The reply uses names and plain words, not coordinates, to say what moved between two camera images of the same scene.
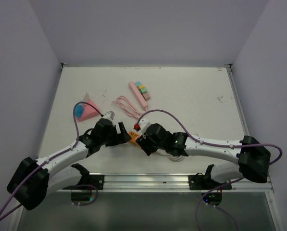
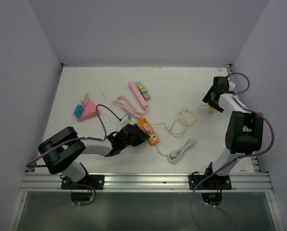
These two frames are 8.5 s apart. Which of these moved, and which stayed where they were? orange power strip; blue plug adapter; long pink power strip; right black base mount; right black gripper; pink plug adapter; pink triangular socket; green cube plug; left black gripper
Moved: right black gripper; left black gripper; orange power strip
Stayed: green cube plug; blue plug adapter; right black base mount; pink triangular socket; pink plug adapter; long pink power strip
